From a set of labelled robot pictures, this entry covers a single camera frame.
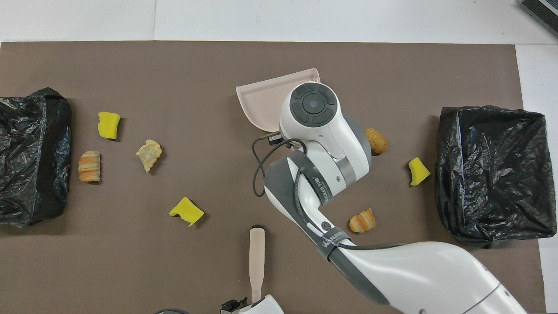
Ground black bag-lined trash bin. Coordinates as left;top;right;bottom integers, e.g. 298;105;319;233
0;87;73;228
435;105;558;249

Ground brown table mat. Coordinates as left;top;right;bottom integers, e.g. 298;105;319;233
0;41;546;314

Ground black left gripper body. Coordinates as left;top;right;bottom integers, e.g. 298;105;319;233
220;298;250;314

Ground orange croissant bread piece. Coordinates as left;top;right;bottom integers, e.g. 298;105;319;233
349;208;376;234

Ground dark grey ribbed device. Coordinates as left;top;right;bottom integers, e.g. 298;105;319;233
520;0;558;38

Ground brown breaded nugget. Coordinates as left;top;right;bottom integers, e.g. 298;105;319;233
364;127;389;155

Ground yellow sponge piece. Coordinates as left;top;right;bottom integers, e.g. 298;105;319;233
408;157;431;187
169;197;205;227
97;111;121;140

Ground striped bread roll piece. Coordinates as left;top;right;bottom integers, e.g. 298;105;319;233
78;150;101;183

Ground pale yellow crust piece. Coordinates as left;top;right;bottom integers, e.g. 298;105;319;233
135;139;163;173

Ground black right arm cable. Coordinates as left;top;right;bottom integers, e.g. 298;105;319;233
252;137;408;251

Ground beige hand brush black bristles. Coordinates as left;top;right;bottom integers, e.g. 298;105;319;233
249;225;265;304

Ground beige plastic dustpan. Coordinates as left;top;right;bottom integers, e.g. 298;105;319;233
236;68;321;133

